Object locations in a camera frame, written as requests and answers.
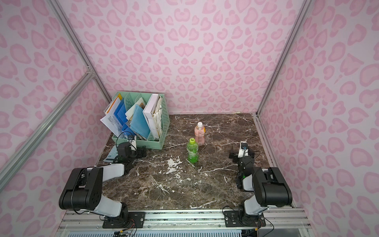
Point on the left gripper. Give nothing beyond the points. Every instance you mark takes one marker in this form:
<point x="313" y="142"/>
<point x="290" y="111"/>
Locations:
<point x="137" y="151"/>

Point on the pink drink bottle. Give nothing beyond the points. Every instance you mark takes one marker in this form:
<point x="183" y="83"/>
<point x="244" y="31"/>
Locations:
<point x="199" y="133"/>

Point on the green soda bottle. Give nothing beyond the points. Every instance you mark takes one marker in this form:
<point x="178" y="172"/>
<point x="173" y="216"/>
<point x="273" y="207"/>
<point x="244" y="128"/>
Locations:
<point x="192" y="150"/>

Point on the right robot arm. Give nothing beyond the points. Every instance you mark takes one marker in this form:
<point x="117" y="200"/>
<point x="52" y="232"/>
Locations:
<point x="269" y="188"/>

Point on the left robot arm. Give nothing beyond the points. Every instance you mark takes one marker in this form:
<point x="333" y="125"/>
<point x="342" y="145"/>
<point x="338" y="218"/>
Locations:
<point x="83" y="190"/>

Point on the calculator with handset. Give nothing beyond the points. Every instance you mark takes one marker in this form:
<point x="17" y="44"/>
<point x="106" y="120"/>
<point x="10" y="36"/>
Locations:
<point x="111" y="155"/>

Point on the light blue folder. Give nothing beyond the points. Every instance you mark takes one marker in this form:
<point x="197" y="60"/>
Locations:
<point x="139" y="124"/>

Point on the white paper sheets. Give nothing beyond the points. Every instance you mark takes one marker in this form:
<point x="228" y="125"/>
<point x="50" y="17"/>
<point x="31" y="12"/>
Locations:
<point x="110" y="120"/>

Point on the white books stack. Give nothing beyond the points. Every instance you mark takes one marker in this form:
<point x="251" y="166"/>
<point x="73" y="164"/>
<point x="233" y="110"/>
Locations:
<point x="152" y="113"/>

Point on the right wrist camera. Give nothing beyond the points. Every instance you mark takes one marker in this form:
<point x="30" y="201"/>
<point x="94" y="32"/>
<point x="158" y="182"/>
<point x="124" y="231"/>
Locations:
<point x="243" y="149"/>

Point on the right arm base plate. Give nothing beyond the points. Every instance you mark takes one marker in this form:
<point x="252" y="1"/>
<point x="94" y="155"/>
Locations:
<point x="240" y="219"/>

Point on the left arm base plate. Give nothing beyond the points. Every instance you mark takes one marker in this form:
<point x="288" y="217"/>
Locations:
<point x="132" y="219"/>

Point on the aluminium mounting rail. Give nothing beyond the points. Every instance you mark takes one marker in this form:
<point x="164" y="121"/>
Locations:
<point x="190" y="219"/>

